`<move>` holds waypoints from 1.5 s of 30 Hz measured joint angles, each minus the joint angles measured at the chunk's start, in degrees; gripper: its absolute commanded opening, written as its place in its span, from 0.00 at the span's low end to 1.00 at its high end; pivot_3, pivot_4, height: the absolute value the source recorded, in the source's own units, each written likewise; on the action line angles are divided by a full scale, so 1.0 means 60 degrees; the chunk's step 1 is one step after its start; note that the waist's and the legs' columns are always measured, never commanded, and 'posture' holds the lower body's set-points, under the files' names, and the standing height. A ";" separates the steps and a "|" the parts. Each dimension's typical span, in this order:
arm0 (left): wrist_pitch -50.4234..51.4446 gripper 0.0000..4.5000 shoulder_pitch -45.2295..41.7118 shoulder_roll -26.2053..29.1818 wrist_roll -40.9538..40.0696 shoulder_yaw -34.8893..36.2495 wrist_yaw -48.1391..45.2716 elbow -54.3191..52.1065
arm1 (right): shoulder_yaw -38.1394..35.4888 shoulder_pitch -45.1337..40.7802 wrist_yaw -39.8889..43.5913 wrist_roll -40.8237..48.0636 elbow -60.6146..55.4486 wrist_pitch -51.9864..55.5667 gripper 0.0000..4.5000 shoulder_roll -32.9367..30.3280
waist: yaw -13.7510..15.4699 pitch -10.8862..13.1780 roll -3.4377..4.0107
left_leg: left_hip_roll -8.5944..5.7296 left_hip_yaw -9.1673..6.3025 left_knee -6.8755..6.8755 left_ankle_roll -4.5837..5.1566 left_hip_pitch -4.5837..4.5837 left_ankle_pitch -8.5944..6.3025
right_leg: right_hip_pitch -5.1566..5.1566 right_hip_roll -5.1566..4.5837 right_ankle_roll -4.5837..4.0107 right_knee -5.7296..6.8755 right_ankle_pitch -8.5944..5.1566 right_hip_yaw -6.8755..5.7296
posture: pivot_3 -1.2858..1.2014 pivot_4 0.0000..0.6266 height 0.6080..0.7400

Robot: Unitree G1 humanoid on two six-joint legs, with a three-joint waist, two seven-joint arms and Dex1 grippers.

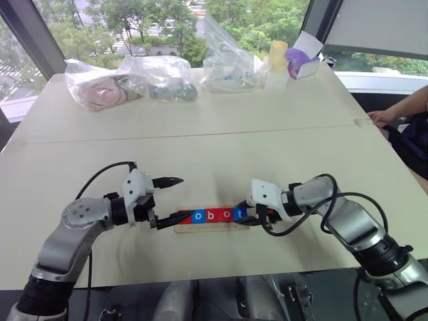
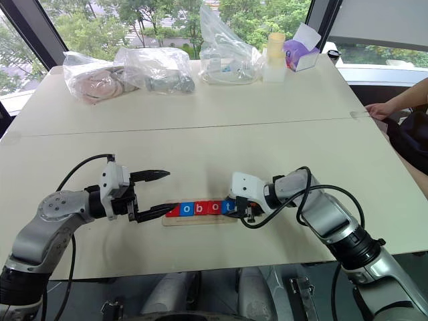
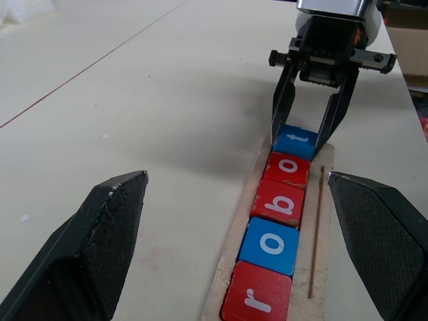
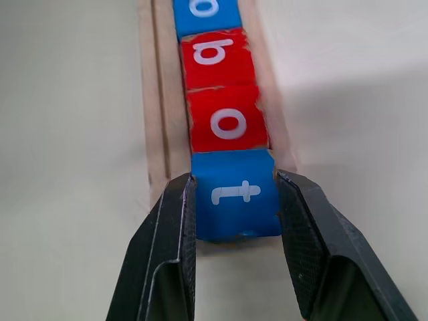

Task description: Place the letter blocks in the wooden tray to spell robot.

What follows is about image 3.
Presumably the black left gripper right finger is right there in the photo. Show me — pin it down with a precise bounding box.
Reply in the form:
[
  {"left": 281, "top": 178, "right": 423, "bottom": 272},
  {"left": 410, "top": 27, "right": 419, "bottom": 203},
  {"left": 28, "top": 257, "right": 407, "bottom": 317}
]
[{"left": 327, "top": 171, "right": 428, "bottom": 321}]

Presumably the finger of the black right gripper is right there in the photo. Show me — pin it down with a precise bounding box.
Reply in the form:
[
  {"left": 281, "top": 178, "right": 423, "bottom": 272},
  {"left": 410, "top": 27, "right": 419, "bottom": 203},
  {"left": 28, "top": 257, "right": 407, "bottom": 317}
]
[
  {"left": 313, "top": 68, "right": 360, "bottom": 150},
  {"left": 271, "top": 61, "right": 298, "bottom": 144}
]

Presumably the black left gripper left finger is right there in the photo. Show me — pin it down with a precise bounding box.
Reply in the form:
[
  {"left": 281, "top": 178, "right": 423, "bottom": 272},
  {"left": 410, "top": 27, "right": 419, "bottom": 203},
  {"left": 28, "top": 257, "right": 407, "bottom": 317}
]
[{"left": 0, "top": 170, "right": 150, "bottom": 321}]

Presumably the blue letter tile t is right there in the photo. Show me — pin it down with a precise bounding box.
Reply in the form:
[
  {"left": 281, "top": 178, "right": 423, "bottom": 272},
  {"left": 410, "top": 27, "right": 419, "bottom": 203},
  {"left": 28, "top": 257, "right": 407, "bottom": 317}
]
[{"left": 272, "top": 124, "right": 319, "bottom": 161}]

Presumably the red letter tile o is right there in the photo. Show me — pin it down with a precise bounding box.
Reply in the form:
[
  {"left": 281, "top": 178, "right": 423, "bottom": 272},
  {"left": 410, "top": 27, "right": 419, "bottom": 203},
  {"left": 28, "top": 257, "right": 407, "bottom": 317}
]
[{"left": 263, "top": 151, "right": 312, "bottom": 190}]

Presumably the red letter tile b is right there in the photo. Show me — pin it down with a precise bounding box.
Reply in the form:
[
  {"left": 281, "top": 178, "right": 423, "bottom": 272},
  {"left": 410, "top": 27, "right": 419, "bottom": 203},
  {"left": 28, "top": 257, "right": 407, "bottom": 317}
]
[{"left": 249, "top": 178, "right": 306, "bottom": 229}]

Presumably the wooden letter tray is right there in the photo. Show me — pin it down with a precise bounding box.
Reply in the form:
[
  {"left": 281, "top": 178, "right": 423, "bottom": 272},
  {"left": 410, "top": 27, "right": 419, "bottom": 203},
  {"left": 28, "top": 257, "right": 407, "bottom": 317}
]
[{"left": 199, "top": 134, "right": 336, "bottom": 321}]

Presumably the blue letter tile o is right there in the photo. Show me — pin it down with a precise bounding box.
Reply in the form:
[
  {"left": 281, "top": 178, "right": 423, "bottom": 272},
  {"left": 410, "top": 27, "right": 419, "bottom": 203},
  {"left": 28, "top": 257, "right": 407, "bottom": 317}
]
[{"left": 237, "top": 217, "right": 300, "bottom": 277}]

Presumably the red letter tile r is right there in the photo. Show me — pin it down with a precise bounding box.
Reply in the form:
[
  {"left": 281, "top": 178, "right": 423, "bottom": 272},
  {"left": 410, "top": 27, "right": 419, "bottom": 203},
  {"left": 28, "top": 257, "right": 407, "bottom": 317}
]
[{"left": 218, "top": 260, "right": 294, "bottom": 321}]

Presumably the brown cardboard box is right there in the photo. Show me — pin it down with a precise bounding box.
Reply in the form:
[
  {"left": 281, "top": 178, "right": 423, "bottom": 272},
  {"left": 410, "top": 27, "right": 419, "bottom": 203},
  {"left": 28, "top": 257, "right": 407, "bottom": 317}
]
[{"left": 385, "top": 6, "right": 428, "bottom": 91}]

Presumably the clear plastic bag with items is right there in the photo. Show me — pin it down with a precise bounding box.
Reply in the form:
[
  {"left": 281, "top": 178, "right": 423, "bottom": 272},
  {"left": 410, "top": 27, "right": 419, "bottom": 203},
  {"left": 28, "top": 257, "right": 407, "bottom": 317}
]
[{"left": 0, "top": 0, "right": 56, "bottom": 25}]

